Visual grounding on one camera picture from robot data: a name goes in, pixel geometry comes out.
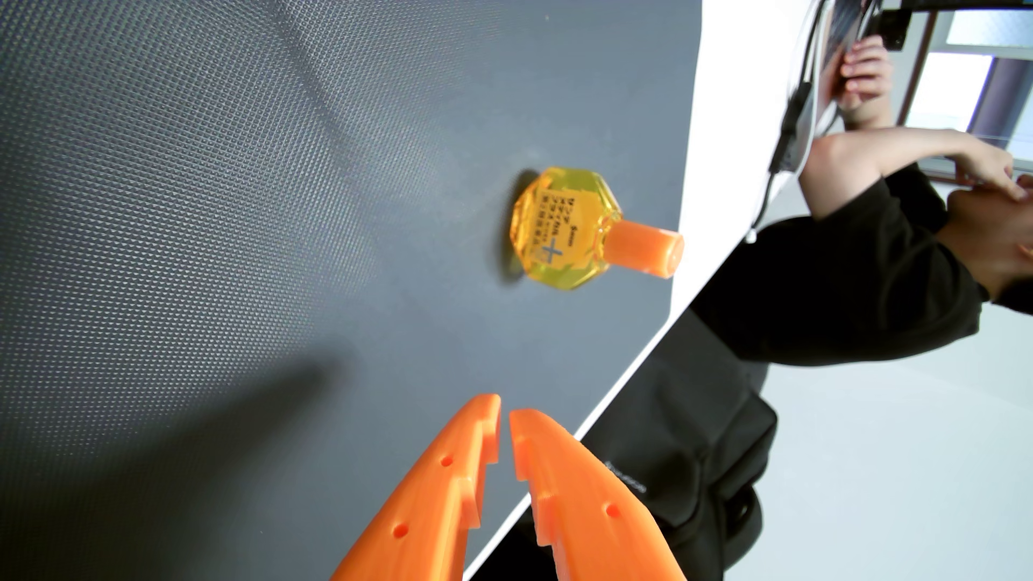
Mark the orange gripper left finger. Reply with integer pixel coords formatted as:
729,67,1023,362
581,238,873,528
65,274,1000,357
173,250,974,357
331,394,502,581

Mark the yellow eyedrop bottle orange cap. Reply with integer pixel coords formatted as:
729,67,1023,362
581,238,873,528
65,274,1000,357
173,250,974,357
508,167,685,292

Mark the black cable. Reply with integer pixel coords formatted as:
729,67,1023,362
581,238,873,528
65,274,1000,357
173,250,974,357
744,0,832,245

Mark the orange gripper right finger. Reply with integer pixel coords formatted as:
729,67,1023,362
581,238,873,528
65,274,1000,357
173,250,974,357
508,409,687,581

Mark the person's hand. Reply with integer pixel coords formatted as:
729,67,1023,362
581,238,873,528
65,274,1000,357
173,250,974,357
833,34,895,114

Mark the black fabric bag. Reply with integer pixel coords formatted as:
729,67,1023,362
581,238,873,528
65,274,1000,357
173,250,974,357
472,307,780,581

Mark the dark grey textured mat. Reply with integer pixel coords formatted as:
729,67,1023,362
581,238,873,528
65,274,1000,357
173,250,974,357
0,0,703,581

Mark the person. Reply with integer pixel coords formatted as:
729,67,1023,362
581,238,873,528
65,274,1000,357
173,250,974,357
690,161,1033,368

